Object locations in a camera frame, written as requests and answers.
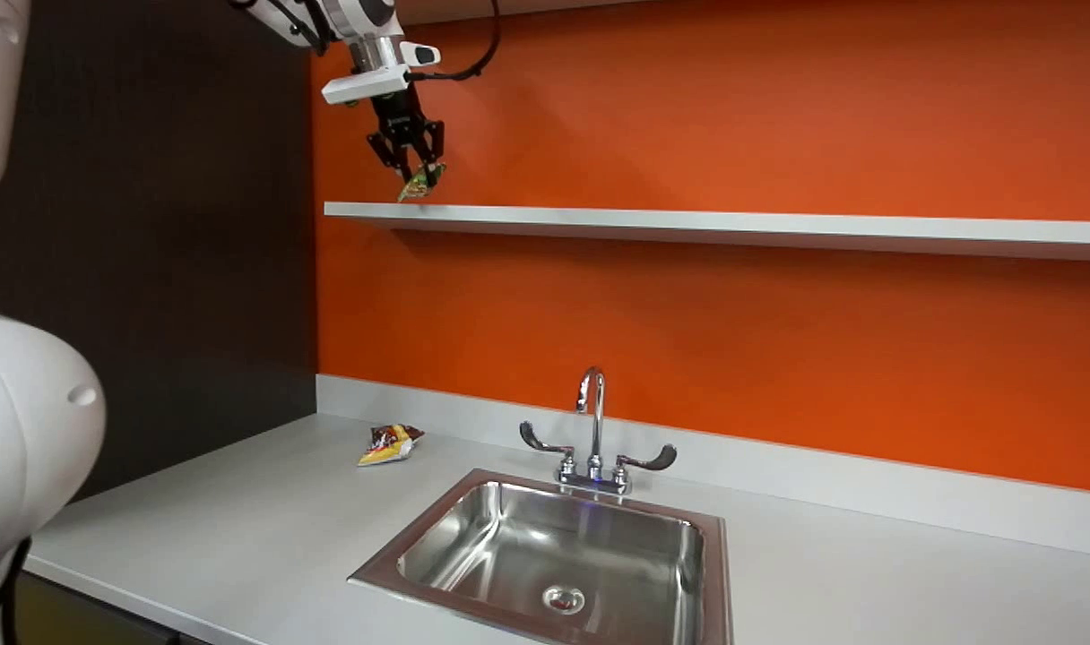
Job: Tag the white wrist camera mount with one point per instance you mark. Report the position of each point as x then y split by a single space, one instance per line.
384 74

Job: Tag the stainless steel sink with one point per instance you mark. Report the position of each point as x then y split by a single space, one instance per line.
568 562

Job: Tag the green candy bar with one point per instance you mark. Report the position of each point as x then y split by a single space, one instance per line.
416 184

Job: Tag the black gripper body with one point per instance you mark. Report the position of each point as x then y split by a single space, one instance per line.
402 122

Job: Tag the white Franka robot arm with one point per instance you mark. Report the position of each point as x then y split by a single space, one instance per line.
18 441

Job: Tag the white wall shelf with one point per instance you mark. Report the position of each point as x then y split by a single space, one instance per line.
748 227

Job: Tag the dark wood cabinet panel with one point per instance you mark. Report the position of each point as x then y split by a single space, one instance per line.
189 263

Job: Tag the yellow brown snack bag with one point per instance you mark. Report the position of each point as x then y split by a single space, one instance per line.
390 447

